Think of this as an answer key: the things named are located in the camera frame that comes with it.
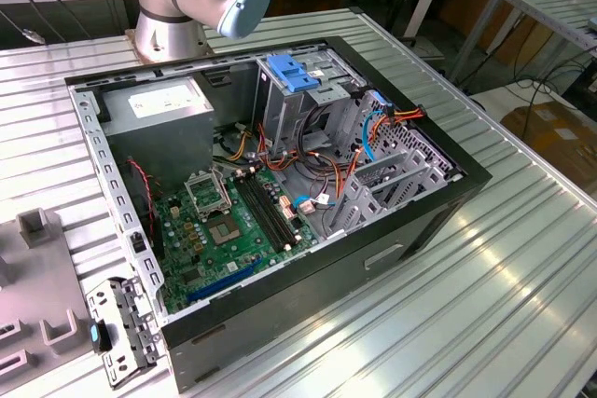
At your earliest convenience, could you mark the blue data wire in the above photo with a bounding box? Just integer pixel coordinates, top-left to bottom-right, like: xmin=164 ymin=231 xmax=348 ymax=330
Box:
xmin=361 ymin=89 xmax=391 ymax=164

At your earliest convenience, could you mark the orange red power wire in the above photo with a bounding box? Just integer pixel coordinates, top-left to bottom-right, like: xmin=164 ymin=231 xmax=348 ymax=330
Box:
xmin=384 ymin=103 xmax=428 ymax=127

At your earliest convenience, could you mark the grey metal disk bay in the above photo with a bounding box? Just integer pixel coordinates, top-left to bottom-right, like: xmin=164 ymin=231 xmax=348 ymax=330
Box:
xmin=321 ymin=89 xmax=465 ymax=241

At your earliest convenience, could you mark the black RAM slot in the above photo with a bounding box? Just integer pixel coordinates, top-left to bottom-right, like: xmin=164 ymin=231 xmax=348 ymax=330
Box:
xmin=239 ymin=172 xmax=291 ymax=252
xmin=251 ymin=169 xmax=303 ymax=248
xmin=232 ymin=172 xmax=285 ymax=254
xmin=245 ymin=171 xmax=297 ymax=250

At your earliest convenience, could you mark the grey metal drive cage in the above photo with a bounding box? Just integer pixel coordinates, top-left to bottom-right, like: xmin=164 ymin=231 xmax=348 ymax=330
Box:
xmin=254 ymin=50 xmax=369 ymax=161

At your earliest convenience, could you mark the green motherboard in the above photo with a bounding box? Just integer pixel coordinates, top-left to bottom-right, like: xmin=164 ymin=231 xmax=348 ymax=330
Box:
xmin=153 ymin=167 xmax=323 ymax=315

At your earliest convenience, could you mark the CPU socket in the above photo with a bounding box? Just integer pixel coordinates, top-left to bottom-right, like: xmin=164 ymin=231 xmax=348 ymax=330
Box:
xmin=206 ymin=213 xmax=244 ymax=246

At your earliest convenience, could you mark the blue plastic drive latch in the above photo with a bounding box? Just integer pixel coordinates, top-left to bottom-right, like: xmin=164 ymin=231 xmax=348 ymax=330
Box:
xmin=267 ymin=55 xmax=322 ymax=94

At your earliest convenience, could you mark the metal socket cover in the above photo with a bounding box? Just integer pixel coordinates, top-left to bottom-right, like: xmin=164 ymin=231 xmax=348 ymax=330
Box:
xmin=184 ymin=169 xmax=233 ymax=221

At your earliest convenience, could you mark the black open PC case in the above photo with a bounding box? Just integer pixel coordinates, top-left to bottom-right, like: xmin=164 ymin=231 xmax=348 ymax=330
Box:
xmin=63 ymin=35 xmax=493 ymax=394

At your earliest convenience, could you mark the blue expansion slot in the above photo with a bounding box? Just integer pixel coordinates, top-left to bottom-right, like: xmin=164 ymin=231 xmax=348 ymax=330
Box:
xmin=186 ymin=257 xmax=263 ymax=304

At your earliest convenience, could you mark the grey power supply unit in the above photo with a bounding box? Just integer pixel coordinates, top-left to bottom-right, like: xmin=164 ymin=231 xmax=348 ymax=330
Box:
xmin=100 ymin=76 xmax=216 ymax=185

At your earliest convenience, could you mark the black case fan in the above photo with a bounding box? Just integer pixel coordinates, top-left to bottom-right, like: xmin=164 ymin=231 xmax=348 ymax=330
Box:
xmin=124 ymin=155 xmax=165 ymax=259

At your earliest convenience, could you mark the black latch with blue tab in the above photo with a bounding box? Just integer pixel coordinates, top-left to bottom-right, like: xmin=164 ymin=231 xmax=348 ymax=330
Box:
xmin=88 ymin=318 xmax=113 ymax=353

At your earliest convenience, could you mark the large flat cardboard box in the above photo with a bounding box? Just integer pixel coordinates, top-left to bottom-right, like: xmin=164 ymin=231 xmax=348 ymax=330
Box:
xmin=501 ymin=99 xmax=597 ymax=185

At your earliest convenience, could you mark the grey parts rack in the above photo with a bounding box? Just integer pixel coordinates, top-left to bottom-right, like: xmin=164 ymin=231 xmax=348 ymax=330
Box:
xmin=0 ymin=209 xmax=94 ymax=398

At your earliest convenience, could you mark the orange red wire bundle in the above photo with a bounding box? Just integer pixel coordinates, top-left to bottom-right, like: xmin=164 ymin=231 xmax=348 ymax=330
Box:
xmin=254 ymin=130 xmax=365 ymax=201

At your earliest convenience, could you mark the blue wire with pale plug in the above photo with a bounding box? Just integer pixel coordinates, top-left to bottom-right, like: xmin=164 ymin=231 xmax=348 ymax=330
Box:
xmin=294 ymin=193 xmax=338 ymax=216

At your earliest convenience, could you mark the yellow black wire bundle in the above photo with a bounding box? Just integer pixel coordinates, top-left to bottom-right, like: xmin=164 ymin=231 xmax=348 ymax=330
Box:
xmin=213 ymin=123 xmax=257 ymax=167

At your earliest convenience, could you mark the red black twisted fan wire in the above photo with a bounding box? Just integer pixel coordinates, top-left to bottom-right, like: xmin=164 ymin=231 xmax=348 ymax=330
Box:
xmin=126 ymin=158 xmax=159 ymax=231

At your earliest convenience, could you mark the grey metal slot bracket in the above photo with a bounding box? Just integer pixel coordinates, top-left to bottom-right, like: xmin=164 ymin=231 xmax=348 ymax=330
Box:
xmin=85 ymin=276 xmax=165 ymax=391

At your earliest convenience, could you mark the black cable with metal plug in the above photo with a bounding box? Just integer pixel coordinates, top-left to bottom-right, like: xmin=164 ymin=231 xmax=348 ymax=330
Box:
xmin=0 ymin=8 xmax=47 ymax=44

